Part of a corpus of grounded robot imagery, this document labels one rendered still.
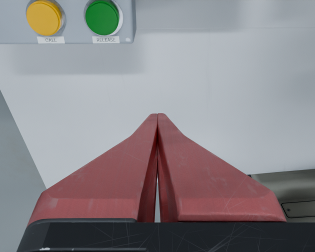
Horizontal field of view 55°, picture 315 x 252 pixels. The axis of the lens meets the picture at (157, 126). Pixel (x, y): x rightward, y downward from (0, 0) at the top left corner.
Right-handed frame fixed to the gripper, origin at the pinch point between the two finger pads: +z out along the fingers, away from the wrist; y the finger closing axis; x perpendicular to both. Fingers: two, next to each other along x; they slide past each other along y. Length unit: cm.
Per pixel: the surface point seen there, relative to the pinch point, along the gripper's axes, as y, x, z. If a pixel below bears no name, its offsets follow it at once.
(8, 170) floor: 89, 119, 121
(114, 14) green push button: 5.1, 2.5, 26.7
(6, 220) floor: 103, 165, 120
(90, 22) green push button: 8.0, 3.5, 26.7
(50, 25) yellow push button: 12.8, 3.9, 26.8
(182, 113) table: -4.6, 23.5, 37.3
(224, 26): -10.4, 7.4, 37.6
